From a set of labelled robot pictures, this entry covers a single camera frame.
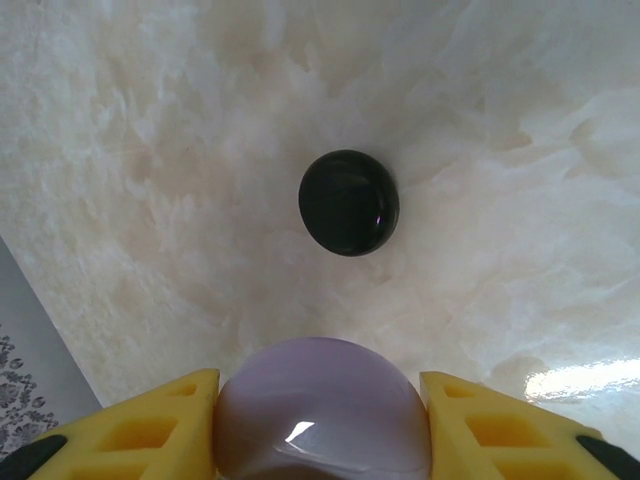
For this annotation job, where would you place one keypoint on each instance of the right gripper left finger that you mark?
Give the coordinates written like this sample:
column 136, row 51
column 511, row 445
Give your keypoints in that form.
column 125, row 440

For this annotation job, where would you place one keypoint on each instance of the black earbud charging case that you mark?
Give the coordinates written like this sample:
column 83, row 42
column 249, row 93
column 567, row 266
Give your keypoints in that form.
column 350, row 200

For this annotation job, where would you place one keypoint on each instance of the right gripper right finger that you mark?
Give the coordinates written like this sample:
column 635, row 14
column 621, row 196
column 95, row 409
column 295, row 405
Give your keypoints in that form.
column 500, row 440

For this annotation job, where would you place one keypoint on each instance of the purple earbud charging case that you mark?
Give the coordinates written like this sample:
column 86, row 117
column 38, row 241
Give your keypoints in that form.
column 320, row 400

